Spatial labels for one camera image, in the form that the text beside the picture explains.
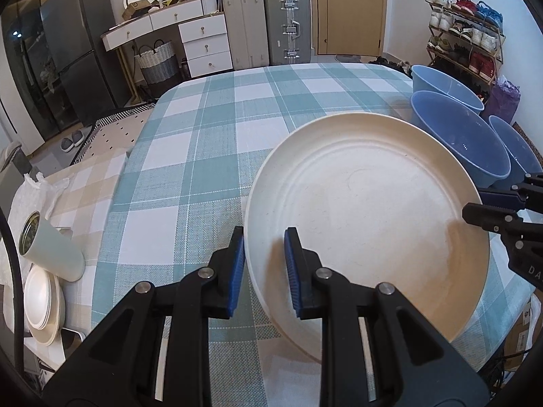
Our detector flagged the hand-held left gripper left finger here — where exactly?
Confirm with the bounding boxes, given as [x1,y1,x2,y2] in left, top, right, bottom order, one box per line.
[42,226,246,407]

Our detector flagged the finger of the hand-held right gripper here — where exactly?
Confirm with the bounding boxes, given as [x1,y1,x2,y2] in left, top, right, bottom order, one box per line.
[479,172,543,212]
[462,203,536,241]

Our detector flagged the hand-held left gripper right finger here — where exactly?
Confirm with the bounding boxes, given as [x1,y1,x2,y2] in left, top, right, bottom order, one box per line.
[284,228,488,407]

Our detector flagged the blue bowl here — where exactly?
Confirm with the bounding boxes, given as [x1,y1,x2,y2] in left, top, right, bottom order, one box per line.
[411,65,484,115]
[488,115,543,184]
[410,91,512,188]

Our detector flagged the cream plate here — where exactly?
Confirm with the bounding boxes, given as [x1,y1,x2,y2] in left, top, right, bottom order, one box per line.
[244,112,493,365]

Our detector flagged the stack of white plates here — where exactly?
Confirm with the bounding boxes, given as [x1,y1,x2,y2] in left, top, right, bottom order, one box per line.
[27,275,67,346]

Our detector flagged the brown doormat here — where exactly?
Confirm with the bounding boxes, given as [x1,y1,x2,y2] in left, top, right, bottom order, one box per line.
[511,122,532,146]

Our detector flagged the purple bag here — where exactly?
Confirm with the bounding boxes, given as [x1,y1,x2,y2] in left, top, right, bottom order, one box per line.
[484,78,522,125]

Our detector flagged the beige checked cloth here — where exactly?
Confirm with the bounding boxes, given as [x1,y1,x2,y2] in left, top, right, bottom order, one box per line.
[8,148,136,348]

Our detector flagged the pile of floor shoes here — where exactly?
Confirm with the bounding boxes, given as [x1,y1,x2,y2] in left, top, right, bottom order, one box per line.
[369,56,414,78]

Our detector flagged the rows of shoes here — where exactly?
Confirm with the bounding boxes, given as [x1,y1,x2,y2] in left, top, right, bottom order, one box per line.
[425,0,505,85]

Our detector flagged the white cylindrical cup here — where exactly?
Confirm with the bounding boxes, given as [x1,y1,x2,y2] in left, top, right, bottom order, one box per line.
[18,211,86,283]

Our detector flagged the dotted beige rug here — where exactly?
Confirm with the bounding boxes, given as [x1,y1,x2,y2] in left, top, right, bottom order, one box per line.
[70,102,157,166]

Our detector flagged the small white plate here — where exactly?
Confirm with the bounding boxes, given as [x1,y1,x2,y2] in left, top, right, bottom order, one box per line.
[24,265,60,330]

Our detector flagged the woven laundry basket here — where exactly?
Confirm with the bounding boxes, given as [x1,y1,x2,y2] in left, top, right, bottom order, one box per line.
[135,40,179,88]

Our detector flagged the beige door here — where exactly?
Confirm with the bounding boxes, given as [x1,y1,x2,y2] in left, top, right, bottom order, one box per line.
[310,0,389,56]

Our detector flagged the white dressing table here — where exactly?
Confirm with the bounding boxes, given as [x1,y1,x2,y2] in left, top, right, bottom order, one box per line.
[101,0,234,94]

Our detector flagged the grey bin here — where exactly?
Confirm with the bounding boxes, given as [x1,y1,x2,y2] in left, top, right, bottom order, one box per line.
[0,142,32,179]

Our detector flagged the silver suitcase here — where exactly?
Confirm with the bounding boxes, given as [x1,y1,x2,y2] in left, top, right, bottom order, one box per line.
[263,0,313,66]

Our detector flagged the beige suitcase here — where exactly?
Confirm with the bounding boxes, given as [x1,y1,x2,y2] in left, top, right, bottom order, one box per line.
[222,0,270,71]

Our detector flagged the dark grey fridge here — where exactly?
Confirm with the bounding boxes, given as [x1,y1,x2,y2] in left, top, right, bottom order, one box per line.
[40,0,130,125]

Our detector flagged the open cardboard box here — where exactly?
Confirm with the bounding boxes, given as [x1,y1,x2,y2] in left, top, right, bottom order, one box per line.
[122,0,150,20]

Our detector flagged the dark glass cabinet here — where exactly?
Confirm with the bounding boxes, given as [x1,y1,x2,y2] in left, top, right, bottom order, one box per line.
[0,0,64,153]

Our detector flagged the black cable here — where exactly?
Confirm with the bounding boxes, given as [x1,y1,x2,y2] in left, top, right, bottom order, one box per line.
[0,208,27,374]

